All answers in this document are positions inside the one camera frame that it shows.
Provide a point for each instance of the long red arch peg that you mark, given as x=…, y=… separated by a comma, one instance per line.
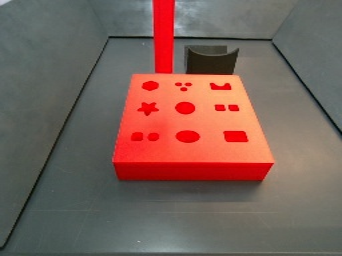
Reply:
x=164, y=10

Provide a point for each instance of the black curved holder bracket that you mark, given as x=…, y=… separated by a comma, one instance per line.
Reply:
x=210, y=59

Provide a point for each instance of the red shape sorter box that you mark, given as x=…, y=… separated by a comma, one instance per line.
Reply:
x=190, y=129

